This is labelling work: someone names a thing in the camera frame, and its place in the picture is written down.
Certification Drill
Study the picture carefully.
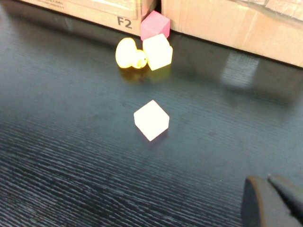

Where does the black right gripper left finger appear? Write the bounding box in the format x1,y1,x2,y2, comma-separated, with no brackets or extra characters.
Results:
241,176,303,227

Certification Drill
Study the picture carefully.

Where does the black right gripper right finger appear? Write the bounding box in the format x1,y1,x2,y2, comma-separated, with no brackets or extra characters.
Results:
267,174,303,219

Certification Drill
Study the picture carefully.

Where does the light pink foam cube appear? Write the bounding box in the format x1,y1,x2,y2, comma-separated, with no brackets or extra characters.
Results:
133,99,170,142

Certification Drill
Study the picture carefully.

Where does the cardboard box with white label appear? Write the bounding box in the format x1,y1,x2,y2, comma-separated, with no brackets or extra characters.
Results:
160,0,303,69

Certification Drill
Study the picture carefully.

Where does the yellow foam cube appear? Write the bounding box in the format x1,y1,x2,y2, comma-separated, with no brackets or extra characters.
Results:
143,33,173,71

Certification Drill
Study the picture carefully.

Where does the yellow rubber duck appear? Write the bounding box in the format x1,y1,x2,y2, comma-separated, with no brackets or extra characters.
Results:
115,37,148,70

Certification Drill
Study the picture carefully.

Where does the magenta foam cube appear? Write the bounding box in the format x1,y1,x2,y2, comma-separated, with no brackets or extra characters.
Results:
140,10,171,41

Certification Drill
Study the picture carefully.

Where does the cardboard box marked F2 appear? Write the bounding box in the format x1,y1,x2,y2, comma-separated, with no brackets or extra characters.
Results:
20,0,158,37

